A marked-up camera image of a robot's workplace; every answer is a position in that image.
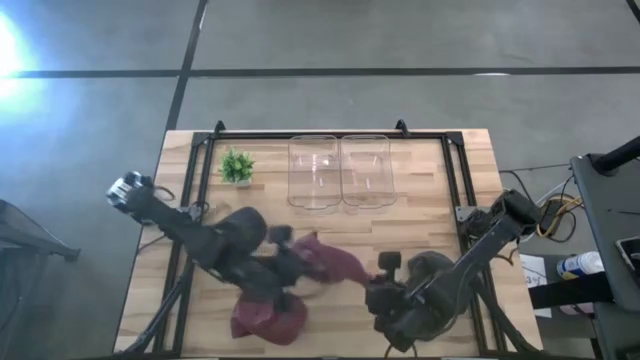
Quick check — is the maroon baseball cap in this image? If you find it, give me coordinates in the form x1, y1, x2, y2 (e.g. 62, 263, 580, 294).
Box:
229, 289, 309, 347
292, 230, 374, 288

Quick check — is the clear plastic bin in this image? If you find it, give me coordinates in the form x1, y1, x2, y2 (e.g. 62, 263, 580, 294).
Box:
286, 134, 344, 212
339, 133, 398, 210

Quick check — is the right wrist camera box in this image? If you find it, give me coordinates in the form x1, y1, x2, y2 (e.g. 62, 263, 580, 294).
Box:
377, 251, 403, 282

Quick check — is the black aluminium table frame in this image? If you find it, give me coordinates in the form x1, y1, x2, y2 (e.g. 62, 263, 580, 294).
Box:
119, 119, 540, 359

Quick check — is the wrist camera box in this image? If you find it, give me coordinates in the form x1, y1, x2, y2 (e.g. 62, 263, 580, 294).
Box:
377, 251, 403, 282
268, 225, 295, 247

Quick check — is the grey side cart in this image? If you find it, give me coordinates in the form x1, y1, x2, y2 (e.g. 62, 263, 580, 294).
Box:
569, 152, 640, 360

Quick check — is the yellow and black cable bundle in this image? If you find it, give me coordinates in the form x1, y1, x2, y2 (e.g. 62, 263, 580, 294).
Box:
535, 193, 585, 244

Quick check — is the dark grey corduroy cap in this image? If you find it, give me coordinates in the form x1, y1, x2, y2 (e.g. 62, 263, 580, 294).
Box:
218, 206, 269, 255

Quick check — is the black pole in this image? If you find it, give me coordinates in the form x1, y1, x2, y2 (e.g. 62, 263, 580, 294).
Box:
591, 135, 640, 175

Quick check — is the dark grey wool cap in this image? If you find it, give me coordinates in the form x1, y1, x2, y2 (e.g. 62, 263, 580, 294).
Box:
405, 250, 457, 294

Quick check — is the white paper sheet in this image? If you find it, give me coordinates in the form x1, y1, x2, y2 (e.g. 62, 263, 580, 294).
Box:
519, 253, 554, 319

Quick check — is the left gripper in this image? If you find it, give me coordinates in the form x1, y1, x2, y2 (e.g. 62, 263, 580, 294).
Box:
258, 243, 307, 307

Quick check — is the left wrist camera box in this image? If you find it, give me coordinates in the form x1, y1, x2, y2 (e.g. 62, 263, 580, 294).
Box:
268, 225, 295, 247

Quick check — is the green plant in white pot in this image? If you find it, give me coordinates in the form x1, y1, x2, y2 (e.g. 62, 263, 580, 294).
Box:
218, 147, 256, 188

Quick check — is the white and blue can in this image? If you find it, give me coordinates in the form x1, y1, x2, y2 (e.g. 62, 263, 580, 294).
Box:
556, 250, 606, 281

